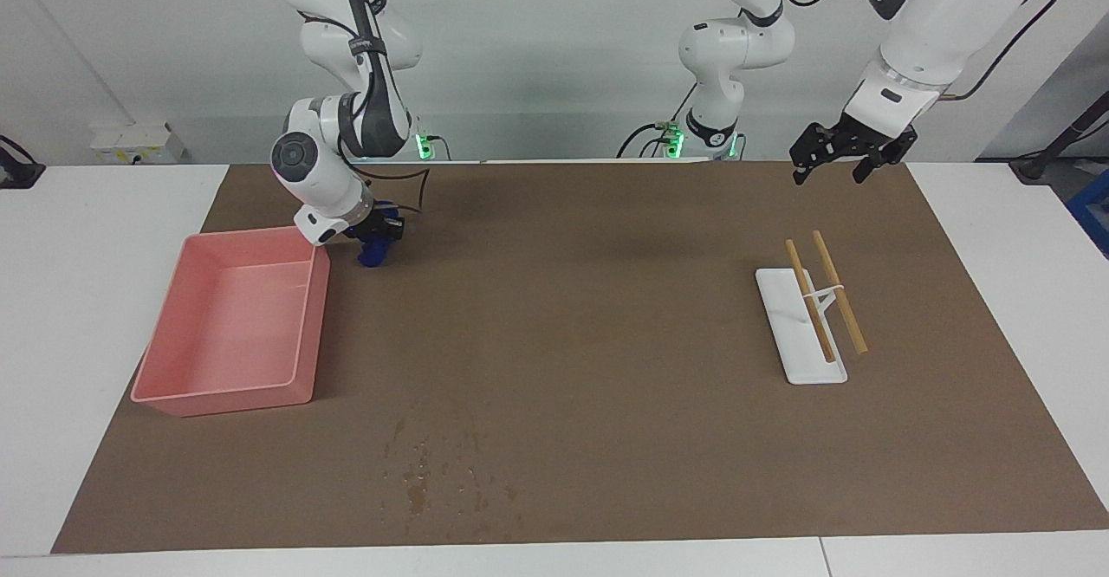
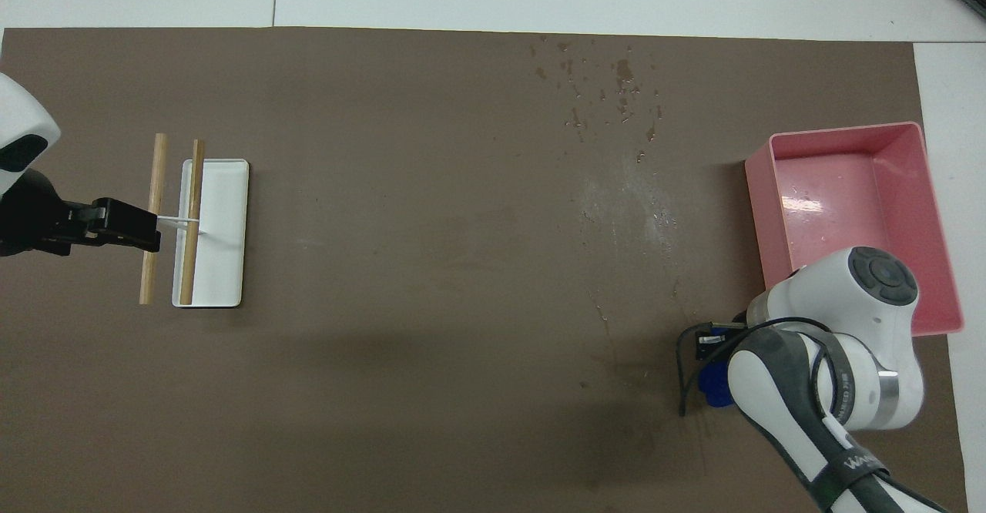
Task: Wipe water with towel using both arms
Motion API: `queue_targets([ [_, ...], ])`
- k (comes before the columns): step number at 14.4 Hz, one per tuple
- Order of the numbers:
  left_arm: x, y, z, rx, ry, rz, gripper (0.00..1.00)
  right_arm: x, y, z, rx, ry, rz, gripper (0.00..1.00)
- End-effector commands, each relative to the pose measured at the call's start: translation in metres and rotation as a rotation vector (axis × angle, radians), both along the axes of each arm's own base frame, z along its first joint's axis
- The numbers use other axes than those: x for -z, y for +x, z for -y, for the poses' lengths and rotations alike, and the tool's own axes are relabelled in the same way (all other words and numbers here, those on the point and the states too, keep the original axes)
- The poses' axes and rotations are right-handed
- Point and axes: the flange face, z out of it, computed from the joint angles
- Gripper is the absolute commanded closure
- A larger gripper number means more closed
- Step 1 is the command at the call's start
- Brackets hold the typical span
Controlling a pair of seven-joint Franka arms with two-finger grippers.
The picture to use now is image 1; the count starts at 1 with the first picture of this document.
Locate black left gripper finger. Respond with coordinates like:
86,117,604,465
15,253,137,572
788,124,834,186
853,154,904,185

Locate blue cloth towel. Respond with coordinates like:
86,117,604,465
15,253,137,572
357,235,399,269

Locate white towel rack base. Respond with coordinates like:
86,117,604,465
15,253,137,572
756,267,848,386

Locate scattered water droplets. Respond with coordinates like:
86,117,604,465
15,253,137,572
381,417,521,522

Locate wooden dowel rod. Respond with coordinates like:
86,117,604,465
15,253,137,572
812,230,869,355
785,239,837,364

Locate pink plastic bin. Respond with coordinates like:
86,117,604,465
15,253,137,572
130,226,332,418

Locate black stand pole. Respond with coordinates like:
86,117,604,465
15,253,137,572
1009,96,1109,184

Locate brown table mat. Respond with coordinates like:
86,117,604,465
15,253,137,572
50,159,1109,554

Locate blue crate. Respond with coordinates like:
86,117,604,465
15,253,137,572
1066,170,1109,257

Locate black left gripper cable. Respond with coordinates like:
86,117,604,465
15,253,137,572
771,0,1062,101

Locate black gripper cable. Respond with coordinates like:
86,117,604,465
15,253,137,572
771,0,1062,101
342,0,431,214

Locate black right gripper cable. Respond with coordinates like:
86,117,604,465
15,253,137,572
342,0,431,214

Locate black arm base cables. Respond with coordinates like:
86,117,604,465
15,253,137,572
617,83,694,159

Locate white wall power box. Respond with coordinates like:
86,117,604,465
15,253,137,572
91,122,187,165

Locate black clamp mount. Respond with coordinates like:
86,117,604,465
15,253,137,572
0,135,46,190

